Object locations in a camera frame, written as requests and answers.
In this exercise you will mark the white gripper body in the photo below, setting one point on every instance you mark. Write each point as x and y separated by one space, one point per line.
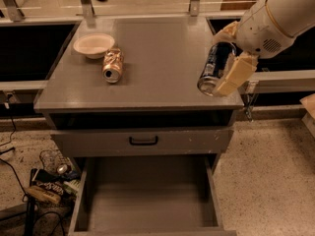
260 30

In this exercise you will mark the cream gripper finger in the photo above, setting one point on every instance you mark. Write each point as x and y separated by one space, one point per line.
227 34
236 72

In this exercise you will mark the blue pepsi can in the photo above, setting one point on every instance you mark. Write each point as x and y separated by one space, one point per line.
217 59

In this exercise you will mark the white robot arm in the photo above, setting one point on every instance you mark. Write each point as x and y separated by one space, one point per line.
295 17

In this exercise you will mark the crushed orange soda can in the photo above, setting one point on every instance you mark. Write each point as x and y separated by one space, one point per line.
112 67

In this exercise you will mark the grey drawer cabinet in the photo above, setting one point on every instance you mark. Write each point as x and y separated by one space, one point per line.
164 58

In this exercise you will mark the open grey middle drawer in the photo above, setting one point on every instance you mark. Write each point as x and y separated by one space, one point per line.
147 196

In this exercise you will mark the white paper bowl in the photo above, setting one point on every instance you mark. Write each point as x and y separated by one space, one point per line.
94 45

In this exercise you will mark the green snack bag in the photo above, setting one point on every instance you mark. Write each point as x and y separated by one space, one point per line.
72 187

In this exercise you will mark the clear plastic bottle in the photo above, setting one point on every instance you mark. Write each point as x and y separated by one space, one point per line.
54 162

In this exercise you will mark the dark snack bag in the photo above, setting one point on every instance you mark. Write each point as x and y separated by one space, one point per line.
49 182

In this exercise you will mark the black drawer handle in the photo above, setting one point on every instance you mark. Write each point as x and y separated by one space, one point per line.
144 141

